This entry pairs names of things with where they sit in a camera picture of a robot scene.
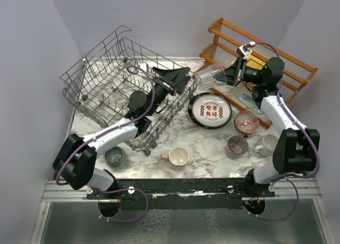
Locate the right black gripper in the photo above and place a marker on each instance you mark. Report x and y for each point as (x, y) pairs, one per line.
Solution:
(231, 72)

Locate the grey wire dish rack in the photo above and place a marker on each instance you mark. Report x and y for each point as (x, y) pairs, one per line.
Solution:
(99, 86)

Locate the orange wooden shelf rack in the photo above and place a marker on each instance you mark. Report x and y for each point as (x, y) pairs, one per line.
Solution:
(268, 81)

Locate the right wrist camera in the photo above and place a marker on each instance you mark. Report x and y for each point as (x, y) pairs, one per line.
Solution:
(245, 50)

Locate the clear drinking glass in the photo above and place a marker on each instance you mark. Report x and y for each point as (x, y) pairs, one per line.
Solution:
(205, 78)

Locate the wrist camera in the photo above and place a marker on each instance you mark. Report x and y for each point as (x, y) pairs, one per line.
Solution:
(144, 66)
(245, 50)

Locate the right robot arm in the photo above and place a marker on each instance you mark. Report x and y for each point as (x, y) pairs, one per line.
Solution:
(297, 147)

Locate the black mounting base bar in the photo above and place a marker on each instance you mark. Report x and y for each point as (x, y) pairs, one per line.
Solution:
(184, 193)

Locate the pink cream mug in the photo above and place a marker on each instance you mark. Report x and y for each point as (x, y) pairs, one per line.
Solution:
(178, 158)

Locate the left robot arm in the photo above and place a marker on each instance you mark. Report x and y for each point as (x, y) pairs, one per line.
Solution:
(75, 162)

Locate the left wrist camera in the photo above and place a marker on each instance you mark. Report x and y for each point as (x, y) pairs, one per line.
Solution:
(144, 66)

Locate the dark grey mug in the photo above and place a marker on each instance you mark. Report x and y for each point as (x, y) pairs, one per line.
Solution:
(115, 157)

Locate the purple mug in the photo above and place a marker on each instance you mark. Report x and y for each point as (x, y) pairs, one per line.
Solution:
(236, 146)

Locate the white grey mug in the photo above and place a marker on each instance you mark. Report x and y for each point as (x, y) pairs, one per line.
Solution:
(266, 145)

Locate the yellow paper card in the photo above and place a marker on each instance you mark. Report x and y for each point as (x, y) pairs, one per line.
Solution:
(255, 63)

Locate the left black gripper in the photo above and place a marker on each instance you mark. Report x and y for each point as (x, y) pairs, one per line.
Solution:
(172, 81)

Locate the red patterned glass bowl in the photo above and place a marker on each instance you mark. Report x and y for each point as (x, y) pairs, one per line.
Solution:
(246, 122)

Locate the black rimmed printed plate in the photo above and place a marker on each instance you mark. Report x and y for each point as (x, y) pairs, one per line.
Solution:
(209, 110)

